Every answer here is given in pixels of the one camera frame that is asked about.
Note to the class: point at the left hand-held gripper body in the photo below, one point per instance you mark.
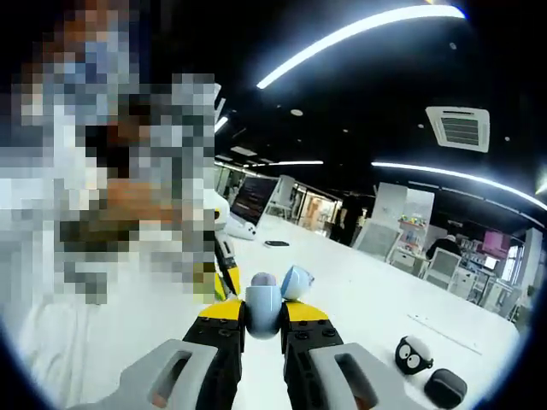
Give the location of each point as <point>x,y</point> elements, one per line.
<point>222,205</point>

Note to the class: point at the ceiling light strip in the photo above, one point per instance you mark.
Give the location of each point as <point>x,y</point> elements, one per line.
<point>461,176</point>
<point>278,163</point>
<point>342,38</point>

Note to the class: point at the black earbud case cartoon eyes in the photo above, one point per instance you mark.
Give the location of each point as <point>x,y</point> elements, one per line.
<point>411,354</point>

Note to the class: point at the open laptop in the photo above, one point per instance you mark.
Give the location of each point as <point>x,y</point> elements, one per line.
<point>254,200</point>

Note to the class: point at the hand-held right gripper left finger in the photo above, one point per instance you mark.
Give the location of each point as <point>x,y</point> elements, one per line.
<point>218,350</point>

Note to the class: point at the light blue earbud case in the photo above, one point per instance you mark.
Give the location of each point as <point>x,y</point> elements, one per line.
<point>262,312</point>

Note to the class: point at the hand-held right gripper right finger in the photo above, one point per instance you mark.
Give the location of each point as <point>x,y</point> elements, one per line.
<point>307,354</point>

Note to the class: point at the pink display screen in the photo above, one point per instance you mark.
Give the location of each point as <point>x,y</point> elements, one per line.
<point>495,243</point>

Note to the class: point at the round ceiling fixture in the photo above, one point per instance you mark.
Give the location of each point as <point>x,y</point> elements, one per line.
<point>297,112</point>

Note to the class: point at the ceiling air conditioner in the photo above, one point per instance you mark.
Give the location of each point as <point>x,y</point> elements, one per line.
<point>459,128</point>

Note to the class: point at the shelf with colourful items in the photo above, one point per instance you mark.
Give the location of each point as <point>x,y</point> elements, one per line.
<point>412,224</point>

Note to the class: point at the black smartphone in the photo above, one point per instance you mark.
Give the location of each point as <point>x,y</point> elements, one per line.
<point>277,243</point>

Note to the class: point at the person's white shirt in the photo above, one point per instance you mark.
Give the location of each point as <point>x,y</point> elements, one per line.
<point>85,341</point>

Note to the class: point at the plain black earbud case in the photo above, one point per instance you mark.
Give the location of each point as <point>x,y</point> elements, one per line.
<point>446,386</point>

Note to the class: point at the white game controller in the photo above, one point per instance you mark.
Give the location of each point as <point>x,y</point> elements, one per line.
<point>242,229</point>

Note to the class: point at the pale stem earbud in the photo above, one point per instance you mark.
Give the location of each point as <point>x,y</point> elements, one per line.
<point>262,279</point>

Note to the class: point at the white office chair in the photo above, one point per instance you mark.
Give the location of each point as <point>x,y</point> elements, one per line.
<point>442,268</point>
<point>378,241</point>

